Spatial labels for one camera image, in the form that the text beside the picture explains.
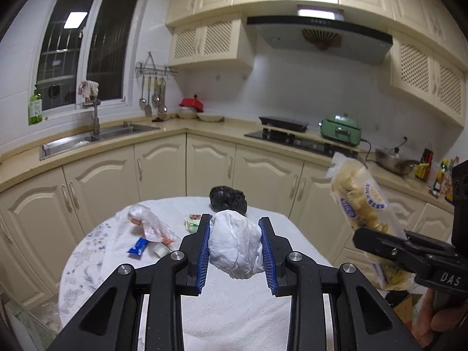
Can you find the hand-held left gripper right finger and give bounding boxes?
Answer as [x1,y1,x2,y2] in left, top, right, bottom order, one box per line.
[258,216,421,351]

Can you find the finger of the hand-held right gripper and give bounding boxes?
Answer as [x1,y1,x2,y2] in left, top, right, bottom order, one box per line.
[352,227,432,273]
[404,230,458,254]

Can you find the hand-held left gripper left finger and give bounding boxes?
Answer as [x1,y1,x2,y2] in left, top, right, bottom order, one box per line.
[47,213,214,351]

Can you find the white plastic bag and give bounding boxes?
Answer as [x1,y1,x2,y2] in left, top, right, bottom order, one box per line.
[208,210,265,281]

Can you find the clear bag of yellow chips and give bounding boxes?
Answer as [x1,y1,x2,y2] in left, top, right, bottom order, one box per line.
[326,151,416,292]

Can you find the person's right hand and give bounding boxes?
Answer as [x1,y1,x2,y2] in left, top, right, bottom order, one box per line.
[417,288,468,343]

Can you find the green and white packet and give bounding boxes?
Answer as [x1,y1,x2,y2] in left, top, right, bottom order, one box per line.
[183,214,203,233]

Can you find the black crumpled plastic bag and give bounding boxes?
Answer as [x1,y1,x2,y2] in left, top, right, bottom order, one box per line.
[209,186,248,215]

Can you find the yellow label seasoning bottle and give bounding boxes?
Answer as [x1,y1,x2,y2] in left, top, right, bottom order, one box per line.
[445,157,460,202]

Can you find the white towel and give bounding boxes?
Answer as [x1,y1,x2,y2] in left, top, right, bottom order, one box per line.
[110,196,333,351]

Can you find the blue snack wrapper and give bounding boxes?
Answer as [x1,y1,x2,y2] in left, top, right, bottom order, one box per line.
[126,236,149,260]

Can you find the clear wrapper with orange print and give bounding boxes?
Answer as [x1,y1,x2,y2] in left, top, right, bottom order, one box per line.
[127,204,176,245]

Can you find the dark sauce bottle red label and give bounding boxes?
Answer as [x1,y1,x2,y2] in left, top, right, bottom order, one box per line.
[420,148,435,181]

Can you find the cream lower kitchen cabinets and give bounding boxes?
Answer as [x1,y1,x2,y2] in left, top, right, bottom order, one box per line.
[0,133,468,312]

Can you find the black gas stove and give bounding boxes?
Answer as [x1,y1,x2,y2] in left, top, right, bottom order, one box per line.
[244,128,361,158]

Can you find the green electric pot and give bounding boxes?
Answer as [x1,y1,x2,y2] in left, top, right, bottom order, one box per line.
[318,113,363,143]

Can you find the black griddle tray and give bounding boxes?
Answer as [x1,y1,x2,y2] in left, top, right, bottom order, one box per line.
[258,116,310,133]

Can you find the stainless steel sink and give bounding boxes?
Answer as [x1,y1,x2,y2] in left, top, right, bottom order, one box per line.
[39,123,161,161]

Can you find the red pot lid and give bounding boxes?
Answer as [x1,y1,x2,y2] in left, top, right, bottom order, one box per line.
[179,96,204,112]

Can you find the metal kitchen faucet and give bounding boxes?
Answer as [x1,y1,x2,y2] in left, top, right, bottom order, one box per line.
[82,98,102,140]

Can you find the grey side rack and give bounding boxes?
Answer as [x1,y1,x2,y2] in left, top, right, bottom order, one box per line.
[0,292,63,351]

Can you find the pink rag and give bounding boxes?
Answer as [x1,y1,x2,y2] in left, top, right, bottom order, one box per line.
[78,80,100,99]

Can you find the black range hood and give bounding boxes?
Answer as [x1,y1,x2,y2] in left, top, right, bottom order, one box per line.
[246,4,394,67]

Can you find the green glass bottle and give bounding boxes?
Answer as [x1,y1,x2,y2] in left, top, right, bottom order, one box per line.
[28,84,44,126]

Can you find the white framed window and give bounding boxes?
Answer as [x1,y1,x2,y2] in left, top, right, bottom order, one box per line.
[34,0,145,112]

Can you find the metal wall utensil rack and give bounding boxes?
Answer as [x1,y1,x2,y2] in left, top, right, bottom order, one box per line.
[135,51,179,78]

